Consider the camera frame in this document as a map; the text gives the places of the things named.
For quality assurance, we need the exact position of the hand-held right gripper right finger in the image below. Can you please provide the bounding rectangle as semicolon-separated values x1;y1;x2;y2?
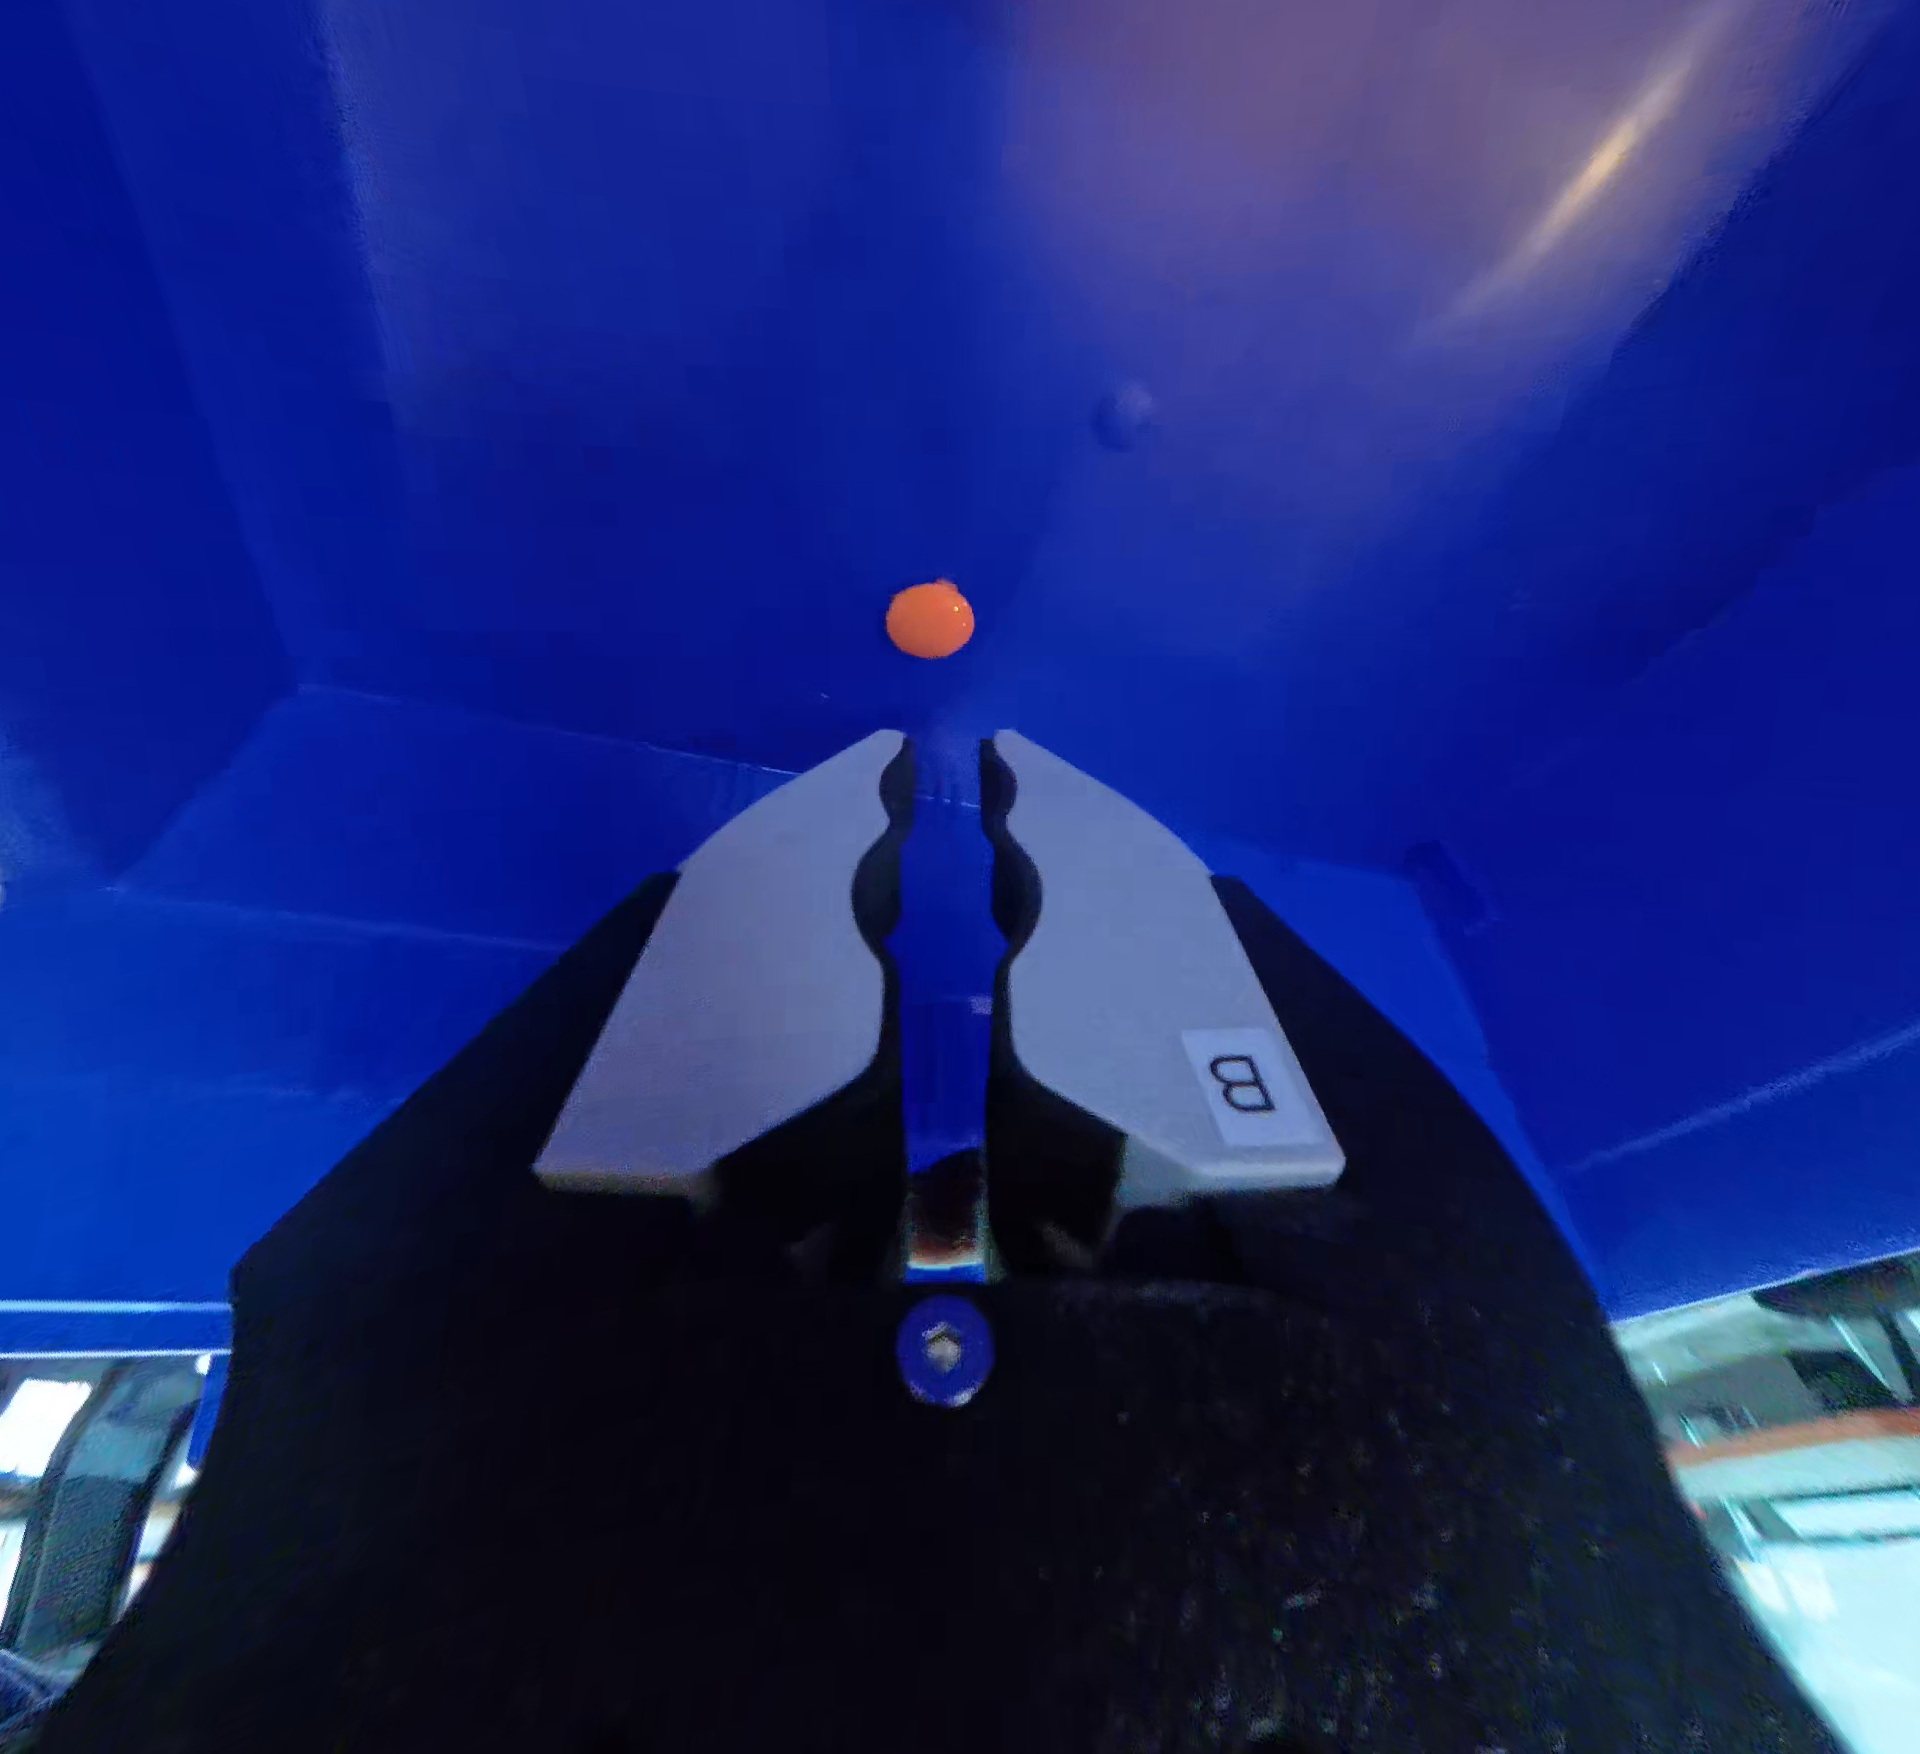
976;724;1349;1211

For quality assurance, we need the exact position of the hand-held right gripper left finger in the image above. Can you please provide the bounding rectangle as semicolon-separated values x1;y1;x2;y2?
532;729;917;1204

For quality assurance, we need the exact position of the orange plastic nut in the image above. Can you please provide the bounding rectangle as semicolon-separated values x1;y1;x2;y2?
884;574;976;660

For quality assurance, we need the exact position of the blue plastic bin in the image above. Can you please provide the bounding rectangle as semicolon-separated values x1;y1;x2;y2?
0;0;1920;1357

